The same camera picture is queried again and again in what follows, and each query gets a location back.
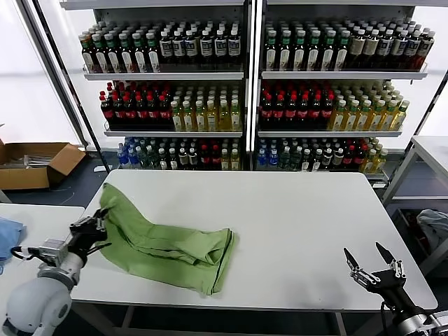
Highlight blue-label dark drink bottle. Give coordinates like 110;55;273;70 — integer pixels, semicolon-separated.
199;31;214;67
159;31;174;67
184;31;200;67
419;31;436;70
407;31;424;70
379;30;396;70
213;30;228;67
227;30;242;67
393;31;410;70
171;31;186;67

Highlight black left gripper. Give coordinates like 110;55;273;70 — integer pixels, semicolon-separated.
69;208;112;256

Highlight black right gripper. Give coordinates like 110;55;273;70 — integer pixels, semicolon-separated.
342;241;412;311

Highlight grey crumpled cloth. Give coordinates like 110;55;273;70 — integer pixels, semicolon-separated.
415;209;448;253

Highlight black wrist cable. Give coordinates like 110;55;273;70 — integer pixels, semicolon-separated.
379;302;390;336
10;246;41;262

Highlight grey metal side table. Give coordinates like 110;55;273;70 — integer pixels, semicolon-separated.
381;135;448;277

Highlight grey metal shelf rack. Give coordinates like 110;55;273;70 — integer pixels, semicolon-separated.
252;0;430;176
58;0;253;172

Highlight beige-label dark drink bottle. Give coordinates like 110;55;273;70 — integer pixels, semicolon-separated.
349;30;367;70
363;30;381;70

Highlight dark metal window post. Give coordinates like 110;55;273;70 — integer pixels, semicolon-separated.
19;0;111;173

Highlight clear plastic packing pieces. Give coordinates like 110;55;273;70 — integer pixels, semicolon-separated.
6;154;53;170

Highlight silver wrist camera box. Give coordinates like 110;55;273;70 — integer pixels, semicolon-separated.
38;239;69;267
425;309;448;333

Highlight dark storage crate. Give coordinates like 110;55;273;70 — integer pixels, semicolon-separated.
398;209;448;267

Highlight red-cap cola bottle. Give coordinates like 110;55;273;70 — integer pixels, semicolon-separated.
209;143;221;171
199;143;211;171
309;93;323;130
159;94;172;130
321;93;335;130
342;146;354;172
135;92;148;130
297;93;311;130
146;92;160;130
111;92;125;130
122;92;137;130
260;93;274;130
273;93;286;130
353;144;365;172
285;93;298;130
99;91;113;130

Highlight blue folded cloth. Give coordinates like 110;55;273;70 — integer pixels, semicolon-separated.
0;216;27;263

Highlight green t-shirt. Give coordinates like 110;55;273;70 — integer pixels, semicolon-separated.
99;182;236;297

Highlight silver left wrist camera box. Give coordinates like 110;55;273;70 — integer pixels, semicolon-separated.
38;239;69;267

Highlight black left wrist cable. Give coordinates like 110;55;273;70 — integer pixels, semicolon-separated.
10;246;41;262

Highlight brown cardboard box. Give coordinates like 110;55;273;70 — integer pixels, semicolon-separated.
0;142;87;191

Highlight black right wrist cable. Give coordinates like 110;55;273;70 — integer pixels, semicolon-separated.
379;302;390;336

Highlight green-cap dark tea bottle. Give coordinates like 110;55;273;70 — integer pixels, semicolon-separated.
307;30;322;71
335;31;351;71
278;30;293;71
264;30;279;71
321;30;336;71
117;34;133;74
104;34;120;74
80;32;95;74
145;32;161;74
293;30;308;71
131;33;147;74
91;34;107;74

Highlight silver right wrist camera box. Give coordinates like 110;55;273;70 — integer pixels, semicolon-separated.
425;309;448;333

